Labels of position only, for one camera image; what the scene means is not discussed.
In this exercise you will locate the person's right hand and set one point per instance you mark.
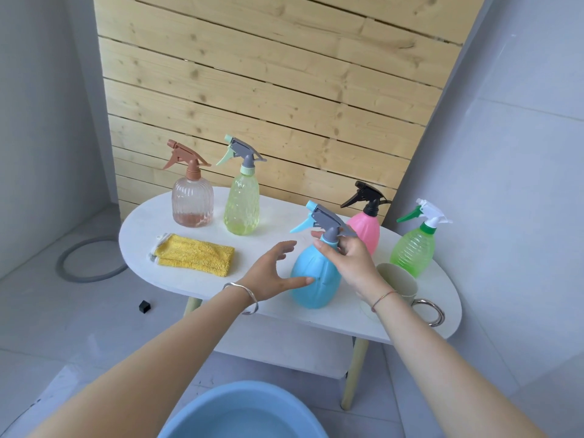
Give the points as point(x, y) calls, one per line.
point(360, 269)

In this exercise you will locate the person's left hand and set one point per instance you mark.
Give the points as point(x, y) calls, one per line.
point(262, 275)

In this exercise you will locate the person's left thumb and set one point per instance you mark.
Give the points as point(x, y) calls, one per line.
point(296, 283)

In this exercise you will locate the person's right thumb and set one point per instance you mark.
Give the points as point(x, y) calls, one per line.
point(326, 255)

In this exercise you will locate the blue spray bottle grey trigger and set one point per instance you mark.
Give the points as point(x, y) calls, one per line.
point(310, 266)

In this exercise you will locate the person's right forearm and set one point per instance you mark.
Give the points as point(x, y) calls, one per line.
point(438, 369)

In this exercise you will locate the person's left forearm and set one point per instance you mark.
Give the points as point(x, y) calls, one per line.
point(150, 374)

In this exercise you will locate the pink spray bottle black trigger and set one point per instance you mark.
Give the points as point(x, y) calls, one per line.
point(366, 228)

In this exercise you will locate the white oval side table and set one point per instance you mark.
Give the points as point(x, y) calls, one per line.
point(273, 219)

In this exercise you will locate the green spray bottle white trigger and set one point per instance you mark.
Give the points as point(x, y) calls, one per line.
point(413, 251)

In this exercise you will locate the yellow-green spray bottle grey trigger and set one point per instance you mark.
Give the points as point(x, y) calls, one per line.
point(242, 206)

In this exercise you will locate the yellow microfibre cloth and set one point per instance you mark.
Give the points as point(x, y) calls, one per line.
point(196, 256)

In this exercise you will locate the clear pink spray bottle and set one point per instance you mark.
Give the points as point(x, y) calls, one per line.
point(192, 200)

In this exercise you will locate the blue plastic basin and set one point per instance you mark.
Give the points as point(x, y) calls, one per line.
point(242, 416)

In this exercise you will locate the small black cube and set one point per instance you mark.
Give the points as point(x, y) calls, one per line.
point(145, 307)

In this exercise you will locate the wooden slat panel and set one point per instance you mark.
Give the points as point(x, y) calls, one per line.
point(273, 86)

